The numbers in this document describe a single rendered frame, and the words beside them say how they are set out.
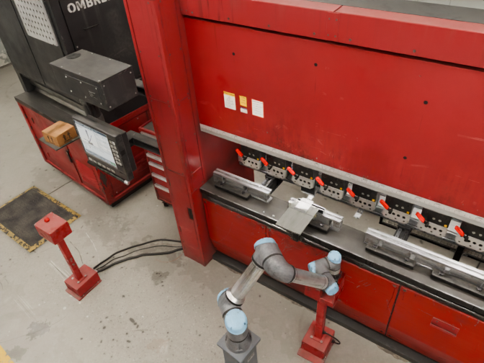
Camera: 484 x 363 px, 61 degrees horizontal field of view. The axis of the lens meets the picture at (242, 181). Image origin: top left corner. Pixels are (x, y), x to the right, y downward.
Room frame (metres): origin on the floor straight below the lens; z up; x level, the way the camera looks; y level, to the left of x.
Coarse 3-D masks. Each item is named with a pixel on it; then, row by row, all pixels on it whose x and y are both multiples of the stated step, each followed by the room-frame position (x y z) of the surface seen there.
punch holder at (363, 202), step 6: (354, 186) 1.78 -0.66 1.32; (360, 186) 1.76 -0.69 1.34; (354, 192) 1.77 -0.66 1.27; (360, 192) 1.75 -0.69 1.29; (366, 192) 1.73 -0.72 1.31; (372, 192) 1.71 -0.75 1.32; (378, 192) 1.72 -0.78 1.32; (360, 198) 1.75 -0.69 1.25; (366, 198) 1.73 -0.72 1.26; (372, 198) 1.71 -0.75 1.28; (378, 198) 1.76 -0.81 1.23; (354, 204) 1.77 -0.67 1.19; (360, 204) 1.74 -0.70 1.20; (366, 204) 1.72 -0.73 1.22; (372, 204) 1.70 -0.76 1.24; (372, 210) 1.70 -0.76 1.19
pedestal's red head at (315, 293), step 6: (342, 282) 1.50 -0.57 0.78; (306, 288) 1.50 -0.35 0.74; (312, 288) 1.48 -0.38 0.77; (342, 288) 1.51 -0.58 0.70; (306, 294) 1.50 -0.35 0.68; (312, 294) 1.48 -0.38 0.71; (318, 294) 1.46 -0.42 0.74; (324, 294) 1.47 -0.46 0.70; (336, 294) 1.42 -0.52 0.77; (318, 300) 1.45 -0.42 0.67; (324, 300) 1.43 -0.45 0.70; (330, 300) 1.42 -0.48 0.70; (336, 300) 1.44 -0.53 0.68; (330, 306) 1.41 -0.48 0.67
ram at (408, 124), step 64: (192, 64) 2.47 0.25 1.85; (256, 64) 2.18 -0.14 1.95; (320, 64) 1.94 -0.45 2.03; (384, 64) 1.75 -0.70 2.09; (448, 64) 1.60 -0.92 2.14; (256, 128) 2.19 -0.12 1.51; (320, 128) 1.93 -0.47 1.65; (384, 128) 1.72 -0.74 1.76; (448, 128) 1.54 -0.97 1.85; (384, 192) 1.68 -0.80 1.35; (448, 192) 1.49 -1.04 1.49
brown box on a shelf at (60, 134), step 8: (48, 128) 3.10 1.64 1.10; (56, 128) 3.07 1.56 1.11; (64, 128) 3.07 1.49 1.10; (72, 128) 3.09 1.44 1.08; (48, 136) 3.01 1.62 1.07; (56, 136) 2.96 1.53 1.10; (64, 136) 3.01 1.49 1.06; (72, 136) 3.06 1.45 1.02; (48, 144) 3.01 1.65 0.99; (56, 144) 2.97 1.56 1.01; (64, 144) 2.99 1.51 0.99
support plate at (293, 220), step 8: (288, 208) 1.97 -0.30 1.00; (312, 208) 1.95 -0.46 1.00; (288, 216) 1.89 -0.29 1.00; (296, 216) 1.89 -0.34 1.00; (304, 216) 1.88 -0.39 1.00; (312, 216) 1.87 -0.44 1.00; (280, 224) 1.83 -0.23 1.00; (288, 224) 1.82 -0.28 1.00; (296, 224) 1.81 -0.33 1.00; (304, 224) 1.81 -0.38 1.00; (296, 232) 1.75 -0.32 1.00
